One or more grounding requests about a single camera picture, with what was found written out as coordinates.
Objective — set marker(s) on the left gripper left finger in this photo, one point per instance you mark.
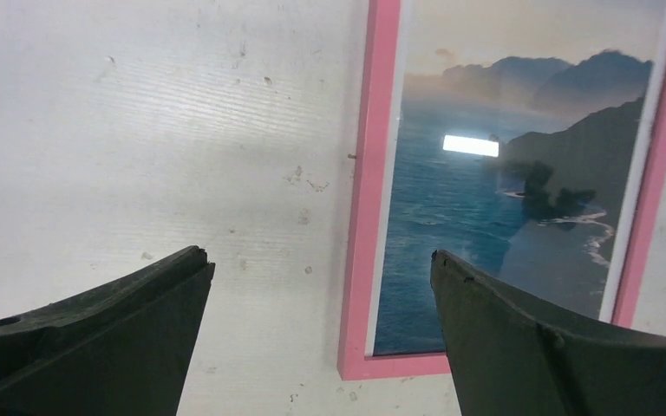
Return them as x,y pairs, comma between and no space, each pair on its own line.
122,348

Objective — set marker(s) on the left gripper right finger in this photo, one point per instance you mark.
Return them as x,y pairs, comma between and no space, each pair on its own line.
513,353

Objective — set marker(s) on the pink wooden picture frame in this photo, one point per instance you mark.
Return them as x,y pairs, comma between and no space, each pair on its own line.
382,74

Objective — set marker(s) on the seascape photo print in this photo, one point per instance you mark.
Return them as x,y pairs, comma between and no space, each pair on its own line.
521,130

